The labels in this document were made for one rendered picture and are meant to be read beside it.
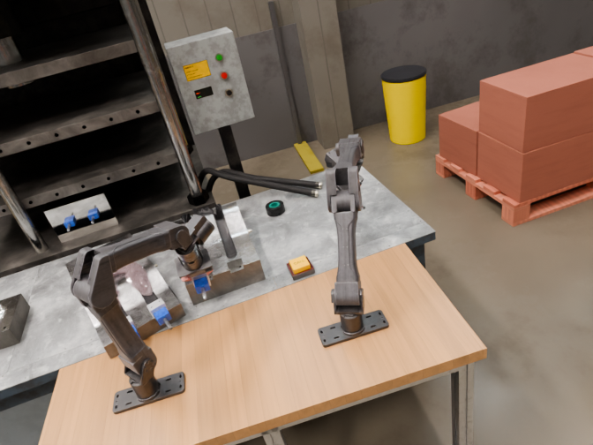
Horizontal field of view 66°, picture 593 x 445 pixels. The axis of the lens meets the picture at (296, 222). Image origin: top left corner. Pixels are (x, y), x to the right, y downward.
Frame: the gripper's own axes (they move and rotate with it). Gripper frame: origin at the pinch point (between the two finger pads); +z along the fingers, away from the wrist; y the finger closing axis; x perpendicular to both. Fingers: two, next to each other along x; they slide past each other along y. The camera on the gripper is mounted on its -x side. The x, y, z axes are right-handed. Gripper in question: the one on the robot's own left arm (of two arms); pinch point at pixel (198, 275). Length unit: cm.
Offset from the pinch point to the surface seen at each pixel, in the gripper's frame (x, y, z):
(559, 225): -8, -203, 109
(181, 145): -77, -7, 25
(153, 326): 6.8, 18.8, 10.3
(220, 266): -5.4, -6.9, 9.4
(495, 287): 15, -139, 98
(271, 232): -21.8, -29.9, 28.0
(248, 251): -8.0, -17.7, 10.6
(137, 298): -5.9, 22.7, 13.1
